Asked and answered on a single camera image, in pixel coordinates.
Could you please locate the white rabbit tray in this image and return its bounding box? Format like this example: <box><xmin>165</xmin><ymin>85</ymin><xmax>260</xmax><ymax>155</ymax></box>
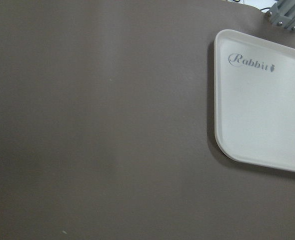
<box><xmin>214</xmin><ymin>29</ymin><xmax>295</xmax><ymax>172</ymax></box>

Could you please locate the aluminium frame post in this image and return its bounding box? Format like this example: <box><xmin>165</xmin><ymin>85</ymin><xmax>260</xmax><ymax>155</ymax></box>
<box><xmin>266</xmin><ymin>0</ymin><xmax>295</xmax><ymax>32</ymax></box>

